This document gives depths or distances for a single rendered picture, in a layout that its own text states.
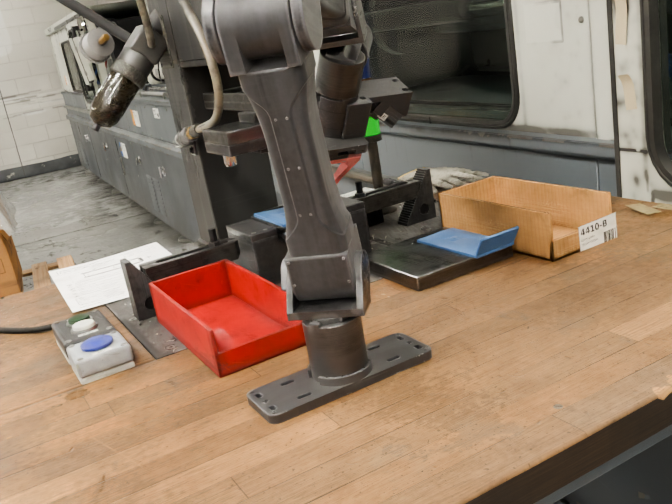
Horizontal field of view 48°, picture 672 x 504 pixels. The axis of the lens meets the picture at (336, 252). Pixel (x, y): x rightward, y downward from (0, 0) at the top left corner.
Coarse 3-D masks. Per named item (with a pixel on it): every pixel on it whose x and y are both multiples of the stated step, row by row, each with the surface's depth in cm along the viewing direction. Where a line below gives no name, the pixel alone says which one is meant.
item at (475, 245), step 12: (516, 228) 106; (420, 240) 116; (432, 240) 115; (444, 240) 114; (456, 240) 113; (468, 240) 112; (480, 240) 103; (492, 240) 104; (504, 240) 106; (456, 252) 109; (468, 252) 107; (480, 252) 105; (492, 252) 106
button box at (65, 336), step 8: (88, 312) 107; (96, 312) 107; (64, 320) 106; (96, 320) 103; (104, 320) 103; (0, 328) 114; (8, 328) 113; (16, 328) 112; (24, 328) 112; (32, 328) 111; (40, 328) 111; (48, 328) 111; (56, 328) 103; (64, 328) 103; (72, 328) 101; (96, 328) 100; (104, 328) 100; (112, 328) 100; (56, 336) 103; (64, 336) 100; (72, 336) 99; (80, 336) 99; (88, 336) 98; (64, 344) 97; (72, 344) 97; (64, 352) 99
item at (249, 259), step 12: (360, 216) 120; (360, 228) 120; (240, 240) 116; (264, 240) 113; (276, 240) 114; (360, 240) 121; (240, 252) 117; (252, 252) 112; (264, 252) 113; (276, 252) 114; (240, 264) 119; (252, 264) 114; (264, 264) 113; (276, 264) 114; (264, 276) 114; (276, 276) 115
